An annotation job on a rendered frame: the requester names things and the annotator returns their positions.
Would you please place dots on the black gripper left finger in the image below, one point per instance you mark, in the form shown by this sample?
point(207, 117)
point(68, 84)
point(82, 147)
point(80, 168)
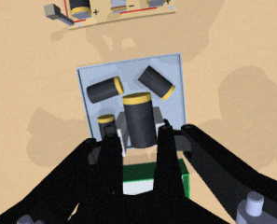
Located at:
point(55, 198)

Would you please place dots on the green open-top box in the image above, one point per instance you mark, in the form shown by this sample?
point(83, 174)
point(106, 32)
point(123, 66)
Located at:
point(139, 177)

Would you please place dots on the light blue tray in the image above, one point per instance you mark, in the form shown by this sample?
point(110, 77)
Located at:
point(169, 65)

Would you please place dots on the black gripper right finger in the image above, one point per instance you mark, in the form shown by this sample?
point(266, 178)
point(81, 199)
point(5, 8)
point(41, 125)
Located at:
point(233, 182)

